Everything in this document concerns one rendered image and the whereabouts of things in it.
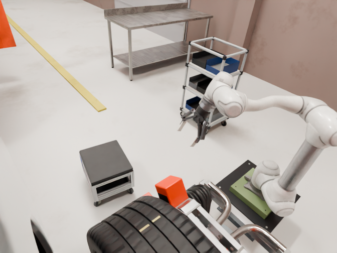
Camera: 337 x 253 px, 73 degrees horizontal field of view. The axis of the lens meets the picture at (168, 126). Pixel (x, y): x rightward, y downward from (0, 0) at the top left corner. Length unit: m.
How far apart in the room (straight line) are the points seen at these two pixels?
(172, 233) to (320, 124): 0.94
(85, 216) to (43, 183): 0.55
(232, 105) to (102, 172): 1.24
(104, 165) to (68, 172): 0.57
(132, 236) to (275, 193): 1.14
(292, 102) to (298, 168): 0.39
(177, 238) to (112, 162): 1.38
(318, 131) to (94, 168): 1.54
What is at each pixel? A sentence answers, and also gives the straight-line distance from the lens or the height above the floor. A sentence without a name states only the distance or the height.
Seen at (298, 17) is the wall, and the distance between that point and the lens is 4.20.
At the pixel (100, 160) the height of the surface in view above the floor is 0.34.
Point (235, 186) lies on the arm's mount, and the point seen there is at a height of 0.36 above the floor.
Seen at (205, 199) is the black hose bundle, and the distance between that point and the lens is 0.91.
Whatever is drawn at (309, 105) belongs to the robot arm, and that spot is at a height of 1.17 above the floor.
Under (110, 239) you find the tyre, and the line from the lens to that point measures 0.70.
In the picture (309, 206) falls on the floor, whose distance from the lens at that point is 2.57.
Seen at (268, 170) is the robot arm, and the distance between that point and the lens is 1.74.
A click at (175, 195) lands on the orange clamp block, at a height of 1.13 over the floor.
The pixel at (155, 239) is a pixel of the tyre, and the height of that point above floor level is 1.17.
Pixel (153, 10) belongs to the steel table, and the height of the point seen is 0.86.
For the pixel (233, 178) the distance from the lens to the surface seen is 2.02.
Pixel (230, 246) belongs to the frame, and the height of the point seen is 1.11.
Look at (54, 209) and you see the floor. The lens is 2.22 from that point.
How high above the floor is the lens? 1.77
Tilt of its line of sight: 38 degrees down
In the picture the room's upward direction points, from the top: 5 degrees clockwise
